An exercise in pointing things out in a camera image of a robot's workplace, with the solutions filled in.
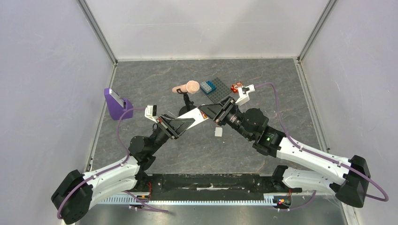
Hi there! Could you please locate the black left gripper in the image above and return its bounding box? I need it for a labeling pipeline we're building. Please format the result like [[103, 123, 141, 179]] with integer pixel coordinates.
[[148, 113, 195, 155]]

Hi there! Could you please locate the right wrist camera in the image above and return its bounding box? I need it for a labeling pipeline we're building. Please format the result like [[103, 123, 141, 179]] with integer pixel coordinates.
[[236, 84, 255, 106]]

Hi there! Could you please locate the red toy block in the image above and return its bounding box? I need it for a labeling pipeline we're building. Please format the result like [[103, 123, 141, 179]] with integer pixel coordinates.
[[230, 82, 243, 93]]

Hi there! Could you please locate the purple phone holder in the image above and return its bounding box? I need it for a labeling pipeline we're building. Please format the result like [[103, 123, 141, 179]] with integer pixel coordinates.
[[104, 88, 133, 120]]

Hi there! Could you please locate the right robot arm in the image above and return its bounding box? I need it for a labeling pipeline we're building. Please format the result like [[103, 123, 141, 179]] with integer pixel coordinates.
[[179, 97, 370, 208]]

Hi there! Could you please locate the blue grey lego brick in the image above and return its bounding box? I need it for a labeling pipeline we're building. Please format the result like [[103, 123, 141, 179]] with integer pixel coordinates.
[[199, 81, 216, 95]]

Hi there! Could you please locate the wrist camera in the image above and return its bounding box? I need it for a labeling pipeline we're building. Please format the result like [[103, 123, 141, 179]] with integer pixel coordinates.
[[236, 84, 255, 106], [145, 105, 158, 123]]

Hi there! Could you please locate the black microphone stand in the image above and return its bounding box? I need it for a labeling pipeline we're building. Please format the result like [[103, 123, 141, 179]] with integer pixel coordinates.
[[176, 88, 197, 116]]

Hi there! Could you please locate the grey lego baseplate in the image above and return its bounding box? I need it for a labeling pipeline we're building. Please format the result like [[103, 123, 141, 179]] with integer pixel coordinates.
[[207, 77, 232, 103]]

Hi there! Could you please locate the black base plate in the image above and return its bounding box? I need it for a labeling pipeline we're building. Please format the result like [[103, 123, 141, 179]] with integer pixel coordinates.
[[129, 165, 302, 201]]

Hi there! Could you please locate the white battery cover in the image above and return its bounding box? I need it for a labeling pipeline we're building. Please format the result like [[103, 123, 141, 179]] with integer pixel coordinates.
[[214, 127, 223, 137]]

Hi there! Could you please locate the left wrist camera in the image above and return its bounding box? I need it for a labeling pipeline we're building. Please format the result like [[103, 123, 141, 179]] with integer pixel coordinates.
[[145, 105, 158, 123]]

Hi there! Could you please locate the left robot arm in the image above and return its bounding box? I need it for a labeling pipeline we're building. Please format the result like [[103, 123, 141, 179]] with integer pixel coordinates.
[[51, 108, 207, 225]]

